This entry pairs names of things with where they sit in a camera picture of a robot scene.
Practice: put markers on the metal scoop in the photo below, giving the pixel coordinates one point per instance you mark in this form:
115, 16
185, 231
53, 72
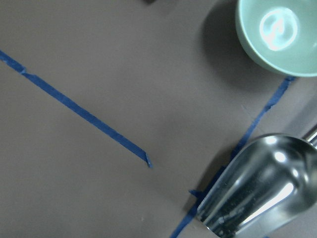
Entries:
268, 184

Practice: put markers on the mint green bowl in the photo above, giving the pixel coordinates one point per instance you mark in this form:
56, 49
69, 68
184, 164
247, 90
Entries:
279, 35

